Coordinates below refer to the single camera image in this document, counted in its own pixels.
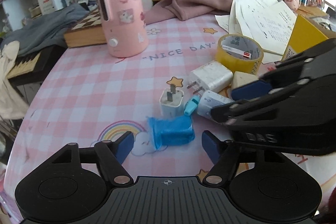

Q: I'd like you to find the cream eraser block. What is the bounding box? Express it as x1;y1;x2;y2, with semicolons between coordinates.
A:
231;71;259;90

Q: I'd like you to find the pink cloth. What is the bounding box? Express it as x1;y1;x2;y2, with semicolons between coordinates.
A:
145;0;233;25

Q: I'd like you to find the wooden chess board box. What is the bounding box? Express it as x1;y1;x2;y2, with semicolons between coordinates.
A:
64;9;106;48

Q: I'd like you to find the white blue-print bottle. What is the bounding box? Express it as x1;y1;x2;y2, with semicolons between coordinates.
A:
197;90;233;120

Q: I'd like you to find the cream canvas bag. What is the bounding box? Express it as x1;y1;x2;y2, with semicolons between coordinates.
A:
0;41;29;120

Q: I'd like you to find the blue block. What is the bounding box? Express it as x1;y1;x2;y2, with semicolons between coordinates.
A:
147;115;195;150

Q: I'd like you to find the large white charger plug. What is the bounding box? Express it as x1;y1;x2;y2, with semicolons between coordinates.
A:
187;61;234;94

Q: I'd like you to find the grey garment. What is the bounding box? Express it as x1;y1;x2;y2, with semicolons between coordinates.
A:
1;3;89;56

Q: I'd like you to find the yellow tape roll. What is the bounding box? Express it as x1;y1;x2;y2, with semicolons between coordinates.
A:
215;34;264;75

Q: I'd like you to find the pink pig plush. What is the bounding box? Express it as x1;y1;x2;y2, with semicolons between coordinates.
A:
284;0;300;11

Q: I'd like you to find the light blue whistle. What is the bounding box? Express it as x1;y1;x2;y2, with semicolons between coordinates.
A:
183;96;201;116

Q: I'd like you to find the small white charger plug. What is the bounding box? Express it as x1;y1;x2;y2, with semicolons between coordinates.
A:
159;84;184;119

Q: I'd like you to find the pink cylindrical humidifier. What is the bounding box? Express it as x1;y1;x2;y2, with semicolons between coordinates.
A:
97;0;149;58

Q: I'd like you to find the stack of printed papers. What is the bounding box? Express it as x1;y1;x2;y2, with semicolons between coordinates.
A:
215;0;297;64

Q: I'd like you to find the yellow cardboard box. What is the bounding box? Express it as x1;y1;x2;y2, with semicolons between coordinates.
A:
281;15;335;61

